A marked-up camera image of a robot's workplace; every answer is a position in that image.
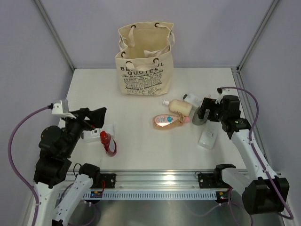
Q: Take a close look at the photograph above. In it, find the aluminium frame post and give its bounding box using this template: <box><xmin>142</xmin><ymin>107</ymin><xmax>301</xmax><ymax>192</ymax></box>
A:
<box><xmin>236</xmin><ymin>0</ymin><xmax>281</xmax><ymax>72</ymax></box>
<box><xmin>32</xmin><ymin>0</ymin><xmax>76</xmax><ymax>72</ymax></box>

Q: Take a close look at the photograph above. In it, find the white rectangular bottle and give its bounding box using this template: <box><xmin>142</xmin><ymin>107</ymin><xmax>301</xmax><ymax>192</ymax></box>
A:
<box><xmin>198</xmin><ymin>121</ymin><xmax>221</xmax><ymax>150</ymax></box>

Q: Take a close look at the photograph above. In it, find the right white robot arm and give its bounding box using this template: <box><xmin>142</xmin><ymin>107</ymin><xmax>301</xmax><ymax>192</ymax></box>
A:
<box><xmin>197</xmin><ymin>95</ymin><xmax>289</xmax><ymax>215</ymax></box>

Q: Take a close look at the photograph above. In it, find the cream canvas tote bag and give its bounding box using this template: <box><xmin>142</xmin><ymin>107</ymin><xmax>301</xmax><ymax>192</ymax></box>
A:
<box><xmin>115</xmin><ymin>22</ymin><xmax>175</xmax><ymax>96</ymax></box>

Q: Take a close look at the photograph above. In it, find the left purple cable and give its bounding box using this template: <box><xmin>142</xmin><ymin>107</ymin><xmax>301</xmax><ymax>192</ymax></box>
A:
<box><xmin>8</xmin><ymin>105</ymin><xmax>53</xmax><ymax>226</ymax></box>

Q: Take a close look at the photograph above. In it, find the red liquid bottle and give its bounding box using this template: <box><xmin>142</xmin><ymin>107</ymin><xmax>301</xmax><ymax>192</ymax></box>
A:
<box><xmin>100</xmin><ymin>131</ymin><xmax>117</xmax><ymax>157</ymax></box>

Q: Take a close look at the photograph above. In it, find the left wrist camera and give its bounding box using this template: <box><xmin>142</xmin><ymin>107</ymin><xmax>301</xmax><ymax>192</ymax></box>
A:
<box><xmin>51</xmin><ymin>99</ymin><xmax>76</xmax><ymax>119</ymax></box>

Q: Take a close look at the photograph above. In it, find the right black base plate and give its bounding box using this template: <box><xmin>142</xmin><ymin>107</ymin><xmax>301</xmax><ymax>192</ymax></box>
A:
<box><xmin>198</xmin><ymin>172</ymin><xmax>228</xmax><ymax>189</ymax></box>

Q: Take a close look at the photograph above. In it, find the aluminium mounting rail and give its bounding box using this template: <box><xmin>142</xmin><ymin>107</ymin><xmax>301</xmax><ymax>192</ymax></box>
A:
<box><xmin>31</xmin><ymin>169</ymin><xmax>286</xmax><ymax>190</ymax></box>

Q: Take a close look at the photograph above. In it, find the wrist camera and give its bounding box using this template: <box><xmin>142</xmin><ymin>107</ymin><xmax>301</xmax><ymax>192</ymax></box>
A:
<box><xmin>51</xmin><ymin>99</ymin><xmax>76</xmax><ymax>119</ymax></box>
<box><xmin>215</xmin><ymin>88</ymin><xmax>229</xmax><ymax>104</ymax></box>

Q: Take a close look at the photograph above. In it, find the pink baby oil bottle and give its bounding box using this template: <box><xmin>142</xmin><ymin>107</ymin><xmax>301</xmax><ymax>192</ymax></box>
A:
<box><xmin>153</xmin><ymin>114</ymin><xmax>190</xmax><ymax>130</ymax></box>

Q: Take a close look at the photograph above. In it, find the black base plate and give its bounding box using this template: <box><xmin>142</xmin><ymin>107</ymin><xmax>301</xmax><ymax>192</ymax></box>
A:
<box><xmin>198</xmin><ymin>172</ymin><xmax>228</xmax><ymax>189</ymax></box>
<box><xmin>91</xmin><ymin>173</ymin><xmax>116</xmax><ymax>189</ymax></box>

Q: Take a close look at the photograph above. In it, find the cream pump lotion bottle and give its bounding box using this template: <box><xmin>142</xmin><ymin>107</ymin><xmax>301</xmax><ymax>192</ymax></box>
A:
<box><xmin>163</xmin><ymin>99</ymin><xmax>192</xmax><ymax>117</ymax></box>

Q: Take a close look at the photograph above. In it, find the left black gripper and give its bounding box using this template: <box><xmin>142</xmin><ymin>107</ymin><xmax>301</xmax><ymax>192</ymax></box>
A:
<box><xmin>63</xmin><ymin>106</ymin><xmax>106</xmax><ymax>156</ymax></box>

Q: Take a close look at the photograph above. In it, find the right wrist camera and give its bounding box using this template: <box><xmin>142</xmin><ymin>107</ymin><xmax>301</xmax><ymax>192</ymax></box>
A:
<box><xmin>215</xmin><ymin>88</ymin><xmax>229</xmax><ymax>104</ymax></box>

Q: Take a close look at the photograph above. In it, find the white bottle with dark cap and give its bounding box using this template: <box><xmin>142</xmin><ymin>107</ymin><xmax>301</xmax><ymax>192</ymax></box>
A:
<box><xmin>182</xmin><ymin>93</ymin><xmax>203</xmax><ymax>110</ymax></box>

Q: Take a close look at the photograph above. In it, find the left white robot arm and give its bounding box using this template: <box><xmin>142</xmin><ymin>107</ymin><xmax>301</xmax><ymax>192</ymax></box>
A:
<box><xmin>32</xmin><ymin>106</ymin><xmax>107</xmax><ymax>226</ymax></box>

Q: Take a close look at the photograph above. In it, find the left aluminium frame post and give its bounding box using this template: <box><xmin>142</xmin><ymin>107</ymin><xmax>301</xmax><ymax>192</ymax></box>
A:
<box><xmin>32</xmin><ymin>0</ymin><xmax>76</xmax><ymax>72</ymax></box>

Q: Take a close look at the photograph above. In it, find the right aluminium frame post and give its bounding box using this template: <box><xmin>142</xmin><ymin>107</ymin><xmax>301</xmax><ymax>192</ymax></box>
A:
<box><xmin>236</xmin><ymin>0</ymin><xmax>281</xmax><ymax>72</ymax></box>

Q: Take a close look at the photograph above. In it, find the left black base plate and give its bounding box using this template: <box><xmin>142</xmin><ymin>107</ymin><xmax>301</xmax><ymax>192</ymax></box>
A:
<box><xmin>91</xmin><ymin>173</ymin><xmax>116</xmax><ymax>189</ymax></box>

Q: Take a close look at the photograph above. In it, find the grey green pump bottle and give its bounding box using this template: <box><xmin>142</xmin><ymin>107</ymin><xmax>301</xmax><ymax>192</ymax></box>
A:
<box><xmin>192</xmin><ymin>106</ymin><xmax>209</xmax><ymax>126</ymax></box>

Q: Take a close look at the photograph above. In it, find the white slotted cable duct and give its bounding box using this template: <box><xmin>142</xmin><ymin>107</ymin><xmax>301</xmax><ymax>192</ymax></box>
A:
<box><xmin>81</xmin><ymin>189</ymin><xmax>217</xmax><ymax>200</ymax></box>

